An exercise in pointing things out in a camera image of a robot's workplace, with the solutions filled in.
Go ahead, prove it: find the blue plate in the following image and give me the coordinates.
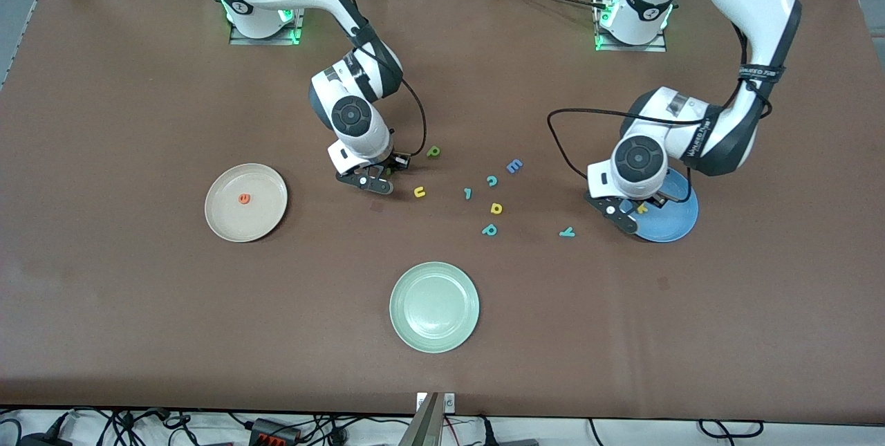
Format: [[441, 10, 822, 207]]
[[619, 168, 699, 243]]

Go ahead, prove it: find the beige brown plate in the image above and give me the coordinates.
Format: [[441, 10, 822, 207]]
[[205, 163, 288, 243]]

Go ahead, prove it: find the pale green plate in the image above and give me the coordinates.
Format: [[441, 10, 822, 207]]
[[389, 261, 480, 354]]

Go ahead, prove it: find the orange black power connector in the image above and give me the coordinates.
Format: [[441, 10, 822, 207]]
[[250, 418, 302, 444]]

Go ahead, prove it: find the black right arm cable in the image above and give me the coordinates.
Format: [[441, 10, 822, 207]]
[[304, 0, 427, 158]]

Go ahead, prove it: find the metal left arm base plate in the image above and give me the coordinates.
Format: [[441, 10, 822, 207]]
[[595, 0, 669, 53]]

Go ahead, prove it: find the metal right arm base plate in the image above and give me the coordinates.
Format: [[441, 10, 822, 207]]
[[228, 7, 306, 46]]

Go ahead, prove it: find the black looped floor cable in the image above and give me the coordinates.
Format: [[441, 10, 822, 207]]
[[698, 420, 765, 440]]

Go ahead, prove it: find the white mount bracket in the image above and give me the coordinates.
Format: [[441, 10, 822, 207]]
[[416, 393, 456, 414]]

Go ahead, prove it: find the grey camera mount bar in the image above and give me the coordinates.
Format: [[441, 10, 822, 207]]
[[398, 393, 443, 446]]

